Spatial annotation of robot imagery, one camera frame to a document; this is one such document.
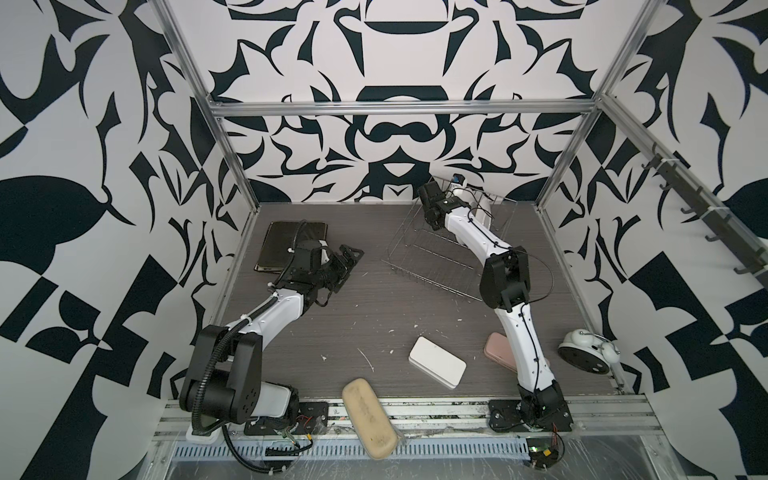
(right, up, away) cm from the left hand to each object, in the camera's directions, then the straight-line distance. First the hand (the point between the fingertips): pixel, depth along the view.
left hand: (359, 255), depth 86 cm
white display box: (-31, -40, -18) cm, 54 cm away
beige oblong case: (+4, -37, -15) cm, 40 cm away
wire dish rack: (+25, -1, +16) cm, 30 cm away
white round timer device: (+57, -23, -12) cm, 63 cm away
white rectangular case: (+21, -28, -7) cm, 36 cm away
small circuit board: (+44, -45, -16) cm, 65 cm away
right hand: (+34, +16, +13) cm, 40 cm away
